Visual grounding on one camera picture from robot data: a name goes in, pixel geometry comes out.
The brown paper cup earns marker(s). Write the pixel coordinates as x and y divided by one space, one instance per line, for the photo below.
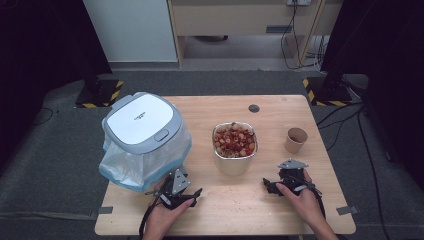
293 145

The white cabinet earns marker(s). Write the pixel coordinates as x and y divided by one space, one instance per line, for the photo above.
133 30

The person's right hand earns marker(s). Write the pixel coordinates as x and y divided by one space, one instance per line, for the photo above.
306 205

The black yellow striped stand base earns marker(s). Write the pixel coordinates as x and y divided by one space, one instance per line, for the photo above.
330 96
100 95

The white power strip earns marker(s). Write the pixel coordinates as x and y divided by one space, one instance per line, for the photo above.
298 2

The foil container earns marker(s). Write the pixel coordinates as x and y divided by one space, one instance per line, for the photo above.
233 166

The grey tape piece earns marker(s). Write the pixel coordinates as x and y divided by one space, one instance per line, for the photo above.
347 210
105 210

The grey white lidded trash can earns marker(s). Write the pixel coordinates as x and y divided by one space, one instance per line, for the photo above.
140 120

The light wooden desk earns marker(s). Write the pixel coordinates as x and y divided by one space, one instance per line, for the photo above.
233 20

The trash bin with plastic bag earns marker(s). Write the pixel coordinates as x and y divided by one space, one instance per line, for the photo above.
133 166

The pile of red beige food pieces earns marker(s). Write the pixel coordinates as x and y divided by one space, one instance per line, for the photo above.
235 140

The grey round table grommet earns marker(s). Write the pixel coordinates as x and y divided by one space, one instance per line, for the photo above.
254 108

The black curtain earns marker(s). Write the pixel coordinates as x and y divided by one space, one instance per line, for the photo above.
43 50
390 50

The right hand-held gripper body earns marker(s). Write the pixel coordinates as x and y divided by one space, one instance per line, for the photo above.
293 176

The person's left hand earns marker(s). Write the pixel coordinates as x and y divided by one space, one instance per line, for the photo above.
163 220

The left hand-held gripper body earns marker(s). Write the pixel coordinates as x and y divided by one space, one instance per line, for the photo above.
180 181

